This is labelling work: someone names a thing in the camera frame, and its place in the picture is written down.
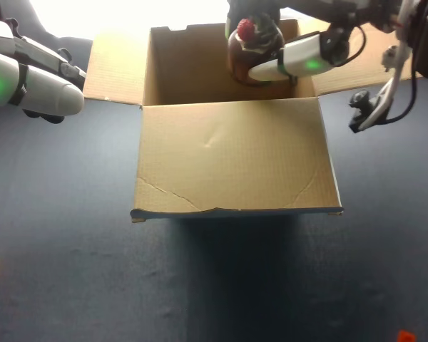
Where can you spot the chocolate cupcake toy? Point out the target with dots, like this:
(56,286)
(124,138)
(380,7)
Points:
(242,60)

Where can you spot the cardboard box with flaps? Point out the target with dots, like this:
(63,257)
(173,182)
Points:
(232,156)

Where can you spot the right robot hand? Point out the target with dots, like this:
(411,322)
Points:
(303,57)

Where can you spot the grey table cloth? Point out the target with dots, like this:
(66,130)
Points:
(75,267)

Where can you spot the orange toy brick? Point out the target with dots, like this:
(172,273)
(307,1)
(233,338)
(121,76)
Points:
(406,337)

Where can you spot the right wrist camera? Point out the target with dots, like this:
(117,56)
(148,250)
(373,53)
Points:
(360,98)

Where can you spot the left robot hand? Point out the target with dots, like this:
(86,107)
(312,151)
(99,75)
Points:
(39,92)

